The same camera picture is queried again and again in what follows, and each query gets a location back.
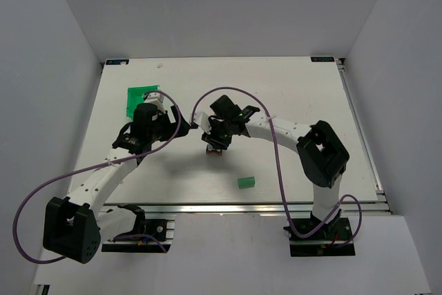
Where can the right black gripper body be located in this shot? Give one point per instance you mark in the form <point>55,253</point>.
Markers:
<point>217,140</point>

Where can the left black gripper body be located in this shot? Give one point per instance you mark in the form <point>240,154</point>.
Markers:
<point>176,123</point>

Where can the brown arch block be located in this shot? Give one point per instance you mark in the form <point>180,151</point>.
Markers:
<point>213,151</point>

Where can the green plastic bin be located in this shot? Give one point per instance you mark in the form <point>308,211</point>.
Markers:
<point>135,97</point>

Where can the green cylinder block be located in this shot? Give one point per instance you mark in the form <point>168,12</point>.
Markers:
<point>246,183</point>

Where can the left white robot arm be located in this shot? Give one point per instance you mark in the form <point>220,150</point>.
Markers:
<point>75,226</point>

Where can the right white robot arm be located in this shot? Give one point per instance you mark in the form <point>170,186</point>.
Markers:
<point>322,155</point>

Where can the left blue corner label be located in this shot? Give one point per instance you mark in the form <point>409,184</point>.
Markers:
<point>116,62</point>

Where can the blue corner label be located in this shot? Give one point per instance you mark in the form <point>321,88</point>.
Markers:
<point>116,62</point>
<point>321,59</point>

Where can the right blue corner label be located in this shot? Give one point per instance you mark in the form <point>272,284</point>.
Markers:
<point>321,59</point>

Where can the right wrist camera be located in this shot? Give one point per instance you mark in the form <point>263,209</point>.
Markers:
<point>201,119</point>

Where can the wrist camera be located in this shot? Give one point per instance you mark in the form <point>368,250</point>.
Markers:
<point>201,119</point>
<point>154,98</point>

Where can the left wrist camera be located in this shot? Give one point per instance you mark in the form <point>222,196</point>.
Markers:
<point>154,98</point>

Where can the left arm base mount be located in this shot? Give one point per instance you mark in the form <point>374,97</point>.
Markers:
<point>129,229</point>

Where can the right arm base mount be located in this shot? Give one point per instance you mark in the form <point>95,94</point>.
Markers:
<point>329,241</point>

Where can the aluminium table frame rail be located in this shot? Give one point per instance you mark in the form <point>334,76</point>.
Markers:
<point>380,192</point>

